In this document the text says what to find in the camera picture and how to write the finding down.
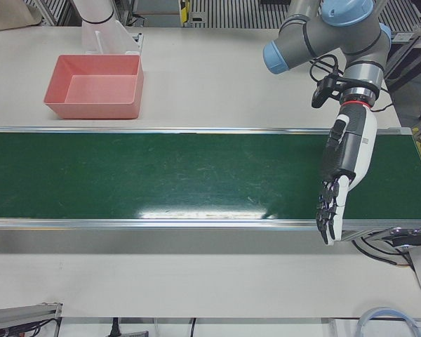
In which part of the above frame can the aluminium profile bar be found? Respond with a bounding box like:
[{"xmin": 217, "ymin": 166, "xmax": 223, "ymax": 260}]
[{"xmin": 0, "ymin": 302, "xmax": 63, "ymax": 337}]

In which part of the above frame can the aluminium frame structure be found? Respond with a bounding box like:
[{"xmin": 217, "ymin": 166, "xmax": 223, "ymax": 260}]
[{"xmin": 382, "ymin": 0, "xmax": 421, "ymax": 134}]

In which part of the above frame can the light blue translucent tube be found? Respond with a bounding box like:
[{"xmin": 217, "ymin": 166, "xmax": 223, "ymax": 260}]
[{"xmin": 357, "ymin": 307, "xmax": 421, "ymax": 337}]

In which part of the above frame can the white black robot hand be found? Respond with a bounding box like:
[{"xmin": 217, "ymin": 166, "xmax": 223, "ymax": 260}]
[{"xmin": 314, "ymin": 100, "xmax": 379, "ymax": 246}]

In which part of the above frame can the pink plastic box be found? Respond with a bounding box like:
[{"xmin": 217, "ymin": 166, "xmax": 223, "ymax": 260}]
[{"xmin": 44, "ymin": 54, "xmax": 145, "ymax": 121}]

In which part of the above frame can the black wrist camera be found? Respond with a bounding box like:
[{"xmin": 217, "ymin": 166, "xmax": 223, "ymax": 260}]
[{"xmin": 310, "ymin": 75, "xmax": 342, "ymax": 109}]

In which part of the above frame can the beige fabric cover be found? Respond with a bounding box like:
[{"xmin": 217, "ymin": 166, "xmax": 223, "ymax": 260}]
[{"xmin": 0, "ymin": 0, "xmax": 43, "ymax": 32}]

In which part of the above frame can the yellow black post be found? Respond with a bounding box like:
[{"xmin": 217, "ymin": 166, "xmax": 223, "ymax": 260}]
[{"xmin": 178, "ymin": 0, "xmax": 192, "ymax": 25}]

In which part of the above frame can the ribbed metal grating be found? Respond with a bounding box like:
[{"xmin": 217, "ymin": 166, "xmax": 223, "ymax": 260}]
[{"xmin": 191, "ymin": 0, "xmax": 292, "ymax": 29}]

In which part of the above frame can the white camera stand base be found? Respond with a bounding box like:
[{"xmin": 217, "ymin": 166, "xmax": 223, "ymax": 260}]
[{"xmin": 72, "ymin": 0, "xmax": 143, "ymax": 57}]

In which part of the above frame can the green conveyor belt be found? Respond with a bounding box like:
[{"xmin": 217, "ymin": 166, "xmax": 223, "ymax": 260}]
[{"xmin": 0, "ymin": 131, "xmax": 421, "ymax": 220}]

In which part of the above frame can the aluminium conveyor side rail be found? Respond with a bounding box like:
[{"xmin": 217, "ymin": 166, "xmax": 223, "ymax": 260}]
[
  {"xmin": 0, "ymin": 126, "xmax": 413, "ymax": 136},
  {"xmin": 0, "ymin": 217, "xmax": 421, "ymax": 254}
]

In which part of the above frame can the black silver camera device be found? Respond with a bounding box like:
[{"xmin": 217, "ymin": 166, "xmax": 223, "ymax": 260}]
[{"xmin": 389, "ymin": 226, "xmax": 421, "ymax": 253}]

